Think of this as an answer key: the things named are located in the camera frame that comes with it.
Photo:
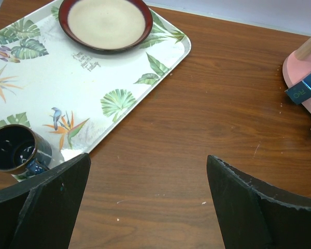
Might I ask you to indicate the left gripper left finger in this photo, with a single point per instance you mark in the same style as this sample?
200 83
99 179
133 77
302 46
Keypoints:
41 211

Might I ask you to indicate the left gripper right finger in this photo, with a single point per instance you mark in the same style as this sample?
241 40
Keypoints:
254 214

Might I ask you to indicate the silver R&O box diagonal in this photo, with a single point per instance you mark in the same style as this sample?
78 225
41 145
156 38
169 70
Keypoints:
301 91

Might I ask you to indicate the pink three-tier shelf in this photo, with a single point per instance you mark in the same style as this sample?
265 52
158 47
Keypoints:
297 66

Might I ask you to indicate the dark small cup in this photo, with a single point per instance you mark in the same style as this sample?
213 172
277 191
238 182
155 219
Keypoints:
23 151

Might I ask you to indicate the floral leaf pattern tray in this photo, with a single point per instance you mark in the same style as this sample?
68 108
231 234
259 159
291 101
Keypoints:
73 96

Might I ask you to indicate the red rimmed beige plate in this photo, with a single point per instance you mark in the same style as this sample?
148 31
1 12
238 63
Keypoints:
106 26

